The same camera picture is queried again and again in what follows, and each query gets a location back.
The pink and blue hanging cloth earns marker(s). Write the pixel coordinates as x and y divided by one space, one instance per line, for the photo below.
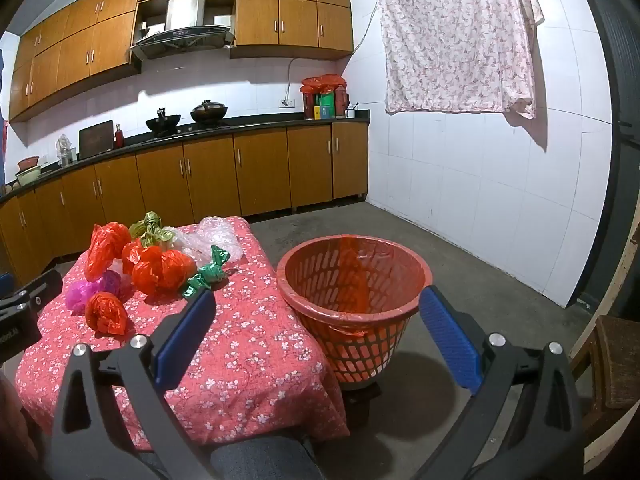
2 67

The white mug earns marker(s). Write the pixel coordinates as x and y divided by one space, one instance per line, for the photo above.
350 113

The olive green plastic bag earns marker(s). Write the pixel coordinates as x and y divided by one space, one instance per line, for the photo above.
150 230

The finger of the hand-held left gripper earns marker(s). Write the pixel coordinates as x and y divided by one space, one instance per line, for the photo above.
40 292
5 281

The red bag on canisters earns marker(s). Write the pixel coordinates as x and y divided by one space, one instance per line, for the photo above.
322 82

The large round red plastic bag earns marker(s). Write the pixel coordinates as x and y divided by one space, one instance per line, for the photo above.
165 270

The red floral tablecloth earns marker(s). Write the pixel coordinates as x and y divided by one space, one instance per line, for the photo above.
250 340

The red plastic basket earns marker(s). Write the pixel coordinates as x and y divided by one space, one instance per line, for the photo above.
350 357

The green box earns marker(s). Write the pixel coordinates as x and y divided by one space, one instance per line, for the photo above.
327 105

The yellow box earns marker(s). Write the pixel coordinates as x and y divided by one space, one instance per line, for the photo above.
317 112

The wooden base cabinets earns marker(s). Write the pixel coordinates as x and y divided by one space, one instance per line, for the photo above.
260 170

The dark door frame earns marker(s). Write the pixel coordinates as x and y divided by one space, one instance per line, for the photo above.
625 110

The wooden chair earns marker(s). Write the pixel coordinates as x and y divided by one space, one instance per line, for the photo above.
620 355

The black open wok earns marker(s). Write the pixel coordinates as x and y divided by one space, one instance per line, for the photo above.
162 122

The tall red plastic bag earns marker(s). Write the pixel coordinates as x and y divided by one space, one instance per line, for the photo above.
102 245

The small red plastic bag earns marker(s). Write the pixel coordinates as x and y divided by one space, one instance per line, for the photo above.
105 312

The pink floral hanging sheet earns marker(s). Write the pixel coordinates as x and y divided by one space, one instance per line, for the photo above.
450 35

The black kitchen countertop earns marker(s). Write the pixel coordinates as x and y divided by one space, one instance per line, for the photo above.
280 124

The black gas stove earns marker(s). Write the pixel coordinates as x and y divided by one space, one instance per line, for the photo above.
200 128

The bubble wrap sheet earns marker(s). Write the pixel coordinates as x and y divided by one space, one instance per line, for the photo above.
217 232

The dark green plastic bag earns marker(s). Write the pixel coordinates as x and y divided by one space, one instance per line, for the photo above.
207 272

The red canister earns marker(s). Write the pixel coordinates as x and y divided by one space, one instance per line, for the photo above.
307 105
341 102

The red bottle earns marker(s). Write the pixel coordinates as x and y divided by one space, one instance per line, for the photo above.
119 137

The magenta plastic bag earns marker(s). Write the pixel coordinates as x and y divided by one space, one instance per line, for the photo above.
87 292

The red basin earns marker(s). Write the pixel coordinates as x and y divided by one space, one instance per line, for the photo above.
27 162

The clear plastic bag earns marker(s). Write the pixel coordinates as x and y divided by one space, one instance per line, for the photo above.
181 241

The wooden wall cabinets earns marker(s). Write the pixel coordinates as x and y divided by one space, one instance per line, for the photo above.
280 15

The person's right leg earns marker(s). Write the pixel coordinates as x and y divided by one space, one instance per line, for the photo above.
265 460

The black stool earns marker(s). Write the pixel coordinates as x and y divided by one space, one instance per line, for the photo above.
362 407

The steel range hood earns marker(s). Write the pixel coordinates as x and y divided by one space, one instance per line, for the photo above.
185 37

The black wok with lid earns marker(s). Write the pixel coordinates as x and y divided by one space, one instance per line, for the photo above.
209 112

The dark brown cutting board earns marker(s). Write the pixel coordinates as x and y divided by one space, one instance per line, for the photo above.
96 140

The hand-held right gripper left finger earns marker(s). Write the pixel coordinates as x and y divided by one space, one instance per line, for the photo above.
187 330

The glass jar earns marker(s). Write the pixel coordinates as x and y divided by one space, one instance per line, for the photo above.
65 152

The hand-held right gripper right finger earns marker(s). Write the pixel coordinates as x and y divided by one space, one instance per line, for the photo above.
450 335

